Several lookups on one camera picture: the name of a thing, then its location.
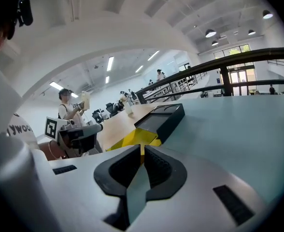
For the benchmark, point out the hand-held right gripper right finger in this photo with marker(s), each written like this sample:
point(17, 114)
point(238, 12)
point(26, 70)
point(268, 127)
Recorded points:
point(173, 178)

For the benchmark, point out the black office chair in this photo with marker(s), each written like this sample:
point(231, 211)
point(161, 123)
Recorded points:
point(111, 108)
point(96, 117)

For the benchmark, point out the black and yellow box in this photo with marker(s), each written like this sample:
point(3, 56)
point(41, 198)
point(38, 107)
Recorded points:
point(167, 122)

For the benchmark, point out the glass entrance door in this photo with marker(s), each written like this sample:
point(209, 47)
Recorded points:
point(239, 80)

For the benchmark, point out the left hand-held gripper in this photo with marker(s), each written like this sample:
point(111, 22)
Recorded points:
point(76, 139)

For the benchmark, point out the long ceiling light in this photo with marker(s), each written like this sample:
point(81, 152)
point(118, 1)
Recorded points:
point(110, 63)
point(139, 68)
point(56, 85)
point(153, 55)
point(107, 79)

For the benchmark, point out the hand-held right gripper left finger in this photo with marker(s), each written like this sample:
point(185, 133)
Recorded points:
point(113, 178)

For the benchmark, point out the person's left forearm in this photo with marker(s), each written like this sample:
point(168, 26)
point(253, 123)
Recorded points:
point(45, 151)

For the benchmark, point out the black metal railing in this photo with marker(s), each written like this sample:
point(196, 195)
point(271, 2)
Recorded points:
point(225, 62)

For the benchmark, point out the black head-worn camera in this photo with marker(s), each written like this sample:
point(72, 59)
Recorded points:
point(25, 11)

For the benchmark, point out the black pendant lamp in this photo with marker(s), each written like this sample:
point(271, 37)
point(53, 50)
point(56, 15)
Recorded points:
point(267, 14)
point(251, 32)
point(214, 43)
point(210, 33)

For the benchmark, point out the cream packet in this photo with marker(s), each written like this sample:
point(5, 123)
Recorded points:
point(86, 100)

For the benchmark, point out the white bottle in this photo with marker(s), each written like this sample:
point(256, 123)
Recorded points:
point(128, 107)

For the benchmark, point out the wooden table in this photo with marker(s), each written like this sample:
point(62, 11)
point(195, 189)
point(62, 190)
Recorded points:
point(115, 127)

